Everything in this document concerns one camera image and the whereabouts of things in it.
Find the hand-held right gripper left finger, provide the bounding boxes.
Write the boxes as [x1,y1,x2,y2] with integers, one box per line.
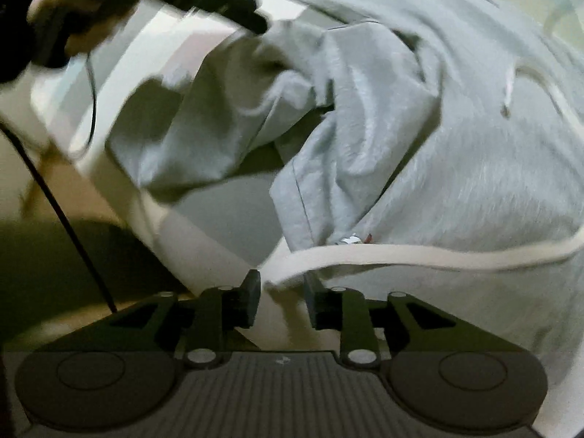
[111,268,262,371]

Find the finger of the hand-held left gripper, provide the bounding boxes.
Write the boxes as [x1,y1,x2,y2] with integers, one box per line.
[204,0,269,36]

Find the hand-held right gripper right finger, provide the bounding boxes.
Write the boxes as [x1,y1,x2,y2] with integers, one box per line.
[302,274,458,369]

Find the grey sweatpants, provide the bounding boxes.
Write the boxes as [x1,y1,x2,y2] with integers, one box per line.
[104,0,584,377]

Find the person's left hand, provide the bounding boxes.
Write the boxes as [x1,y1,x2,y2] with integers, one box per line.
[26,0,107,56]

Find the patchwork floral bed sheet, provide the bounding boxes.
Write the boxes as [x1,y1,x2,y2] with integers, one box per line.
[27,0,584,434]

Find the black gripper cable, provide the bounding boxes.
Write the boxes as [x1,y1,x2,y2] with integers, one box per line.
[68,49,99,158]
[0,122,118,315]

